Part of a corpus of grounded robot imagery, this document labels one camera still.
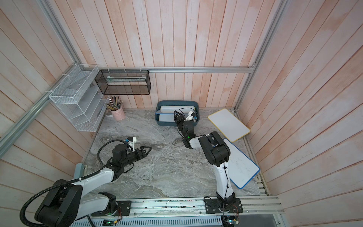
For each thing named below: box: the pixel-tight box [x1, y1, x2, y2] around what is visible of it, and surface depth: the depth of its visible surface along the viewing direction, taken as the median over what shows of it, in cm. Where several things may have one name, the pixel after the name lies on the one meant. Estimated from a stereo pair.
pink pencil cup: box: [108, 105, 126, 122], surface depth 113 cm
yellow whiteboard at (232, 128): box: [207, 108, 251, 143], surface depth 116 cm
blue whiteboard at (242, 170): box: [223, 138, 260, 190], surface depth 88 cm
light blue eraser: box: [73, 163, 85, 180], surface depth 83 cm
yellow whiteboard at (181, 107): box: [160, 104, 196, 111], surface depth 121 cm
